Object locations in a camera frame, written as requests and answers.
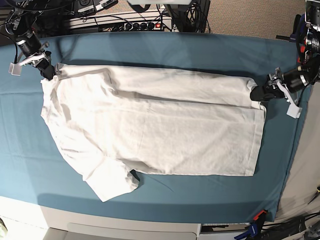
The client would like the blue black clamp bottom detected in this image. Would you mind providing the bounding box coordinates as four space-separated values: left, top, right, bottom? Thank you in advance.
234 222 263 240

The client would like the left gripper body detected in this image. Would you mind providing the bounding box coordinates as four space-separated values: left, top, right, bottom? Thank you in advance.
267 66 315 105

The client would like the white cabinet under table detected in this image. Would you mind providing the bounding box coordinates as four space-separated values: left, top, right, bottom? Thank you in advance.
40 206 201 240

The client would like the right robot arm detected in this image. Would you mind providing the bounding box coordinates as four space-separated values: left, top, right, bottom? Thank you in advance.
3 0 57 81

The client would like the teal table cloth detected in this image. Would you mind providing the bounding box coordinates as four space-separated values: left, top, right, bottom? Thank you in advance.
0 31 306 224

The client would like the orange black clamp bottom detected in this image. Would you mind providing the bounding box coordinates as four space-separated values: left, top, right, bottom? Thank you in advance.
253 209 268 221

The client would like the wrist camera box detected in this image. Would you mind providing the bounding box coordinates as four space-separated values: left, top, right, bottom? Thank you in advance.
8 62 22 76
286 104 302 119

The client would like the black power strip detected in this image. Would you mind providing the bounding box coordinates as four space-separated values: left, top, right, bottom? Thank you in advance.
124 21 164 32

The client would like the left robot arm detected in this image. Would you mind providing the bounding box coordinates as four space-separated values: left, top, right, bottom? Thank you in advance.
250 0 320 106

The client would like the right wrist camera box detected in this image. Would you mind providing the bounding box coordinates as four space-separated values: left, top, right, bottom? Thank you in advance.
8 62 22 76

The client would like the blue black clamp top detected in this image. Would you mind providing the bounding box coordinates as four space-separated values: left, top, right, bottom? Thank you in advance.
275 14 305 43

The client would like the blue black clamp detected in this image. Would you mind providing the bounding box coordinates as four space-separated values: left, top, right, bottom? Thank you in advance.
275 14 305 43
234 222 263 240

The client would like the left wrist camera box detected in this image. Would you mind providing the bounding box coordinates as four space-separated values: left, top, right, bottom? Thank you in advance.
286 104 302 119

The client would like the white T-shirt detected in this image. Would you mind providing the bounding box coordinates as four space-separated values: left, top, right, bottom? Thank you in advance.
41 64 267 202

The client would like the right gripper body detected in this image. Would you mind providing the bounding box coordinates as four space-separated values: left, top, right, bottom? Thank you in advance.
14 33 52 68

